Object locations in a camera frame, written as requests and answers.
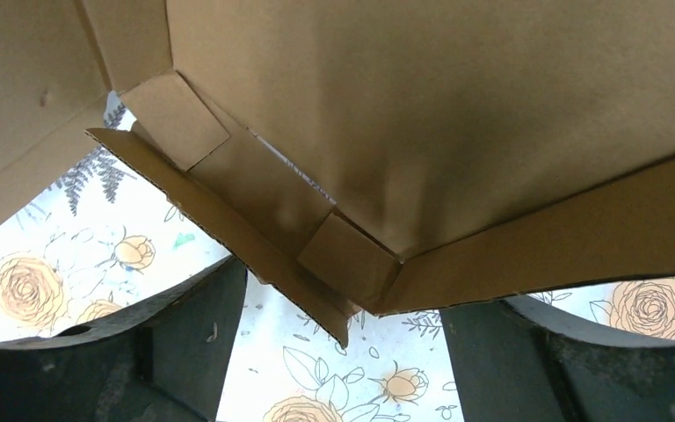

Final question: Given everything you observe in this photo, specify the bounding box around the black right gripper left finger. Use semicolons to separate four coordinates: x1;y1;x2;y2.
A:
0;257;247;421

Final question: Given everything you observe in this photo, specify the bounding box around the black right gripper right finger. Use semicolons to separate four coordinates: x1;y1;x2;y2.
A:
440;295;675;422

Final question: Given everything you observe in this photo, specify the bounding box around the cardboard box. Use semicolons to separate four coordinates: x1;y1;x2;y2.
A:
0;1;675;343

